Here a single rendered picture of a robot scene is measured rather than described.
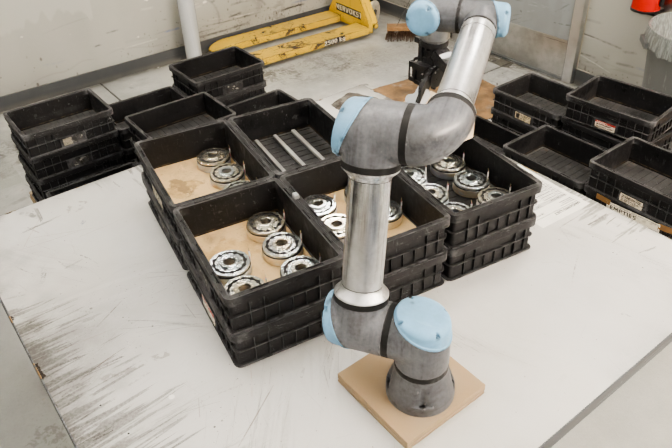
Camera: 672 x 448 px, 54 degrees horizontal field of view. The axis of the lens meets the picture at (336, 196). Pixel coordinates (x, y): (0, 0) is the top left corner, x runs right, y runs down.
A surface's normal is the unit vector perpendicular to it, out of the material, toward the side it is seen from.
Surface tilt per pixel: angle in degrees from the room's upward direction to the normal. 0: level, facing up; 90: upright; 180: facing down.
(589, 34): 90
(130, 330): 0
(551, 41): 90
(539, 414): 0
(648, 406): 0
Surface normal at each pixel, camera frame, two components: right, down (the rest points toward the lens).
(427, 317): 0.08, -0.79
